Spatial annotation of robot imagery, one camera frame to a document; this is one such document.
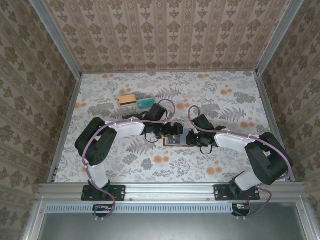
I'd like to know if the black connector board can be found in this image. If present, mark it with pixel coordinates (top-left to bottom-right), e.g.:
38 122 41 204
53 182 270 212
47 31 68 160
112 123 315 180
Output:
92 203 116 218
231 202 251 217

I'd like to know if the teal card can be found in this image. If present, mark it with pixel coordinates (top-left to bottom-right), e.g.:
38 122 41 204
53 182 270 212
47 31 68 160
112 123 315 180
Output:
136 98 154 110

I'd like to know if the grey card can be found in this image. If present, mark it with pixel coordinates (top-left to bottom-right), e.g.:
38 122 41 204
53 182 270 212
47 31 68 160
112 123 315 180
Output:
166 134 182 146

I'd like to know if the floral tablecloth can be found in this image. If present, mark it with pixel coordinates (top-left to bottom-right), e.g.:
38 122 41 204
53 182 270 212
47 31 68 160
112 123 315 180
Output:
53 70 288 184

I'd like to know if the grey metal panel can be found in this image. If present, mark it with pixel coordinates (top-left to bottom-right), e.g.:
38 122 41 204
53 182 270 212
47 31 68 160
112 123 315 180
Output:
23 212 316 240

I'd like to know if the clear acrylic box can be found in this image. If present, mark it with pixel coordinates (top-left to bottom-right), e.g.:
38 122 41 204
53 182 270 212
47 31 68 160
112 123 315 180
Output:
116 93 156 120

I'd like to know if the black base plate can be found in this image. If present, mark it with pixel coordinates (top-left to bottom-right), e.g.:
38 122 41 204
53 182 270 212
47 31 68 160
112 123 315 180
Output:
81 184 127 202
213 184 261 202

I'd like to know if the long aluminium base rail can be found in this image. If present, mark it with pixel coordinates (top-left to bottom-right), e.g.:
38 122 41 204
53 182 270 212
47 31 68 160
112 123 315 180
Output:
36 181 305 203

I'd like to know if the white slotted cable duct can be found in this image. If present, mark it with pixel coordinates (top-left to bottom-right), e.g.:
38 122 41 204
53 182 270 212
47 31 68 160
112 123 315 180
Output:
46 202 235 214

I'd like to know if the thin black cable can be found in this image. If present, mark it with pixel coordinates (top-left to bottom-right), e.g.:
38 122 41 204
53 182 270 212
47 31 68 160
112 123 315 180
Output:
199 144 213 155
144 133 161 144

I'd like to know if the yellow striped sponge block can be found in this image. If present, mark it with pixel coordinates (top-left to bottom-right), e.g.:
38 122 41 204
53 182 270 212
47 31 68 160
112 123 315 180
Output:
117 95 138 107

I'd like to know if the aluminium side rail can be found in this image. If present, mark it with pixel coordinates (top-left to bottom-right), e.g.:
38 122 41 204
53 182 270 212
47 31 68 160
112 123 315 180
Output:
253 71 297 182
46 73 83 184

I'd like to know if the aluminium frame post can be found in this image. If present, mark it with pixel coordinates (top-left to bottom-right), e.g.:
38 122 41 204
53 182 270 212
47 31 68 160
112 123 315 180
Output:
27 0 83 78
255 0 305 77

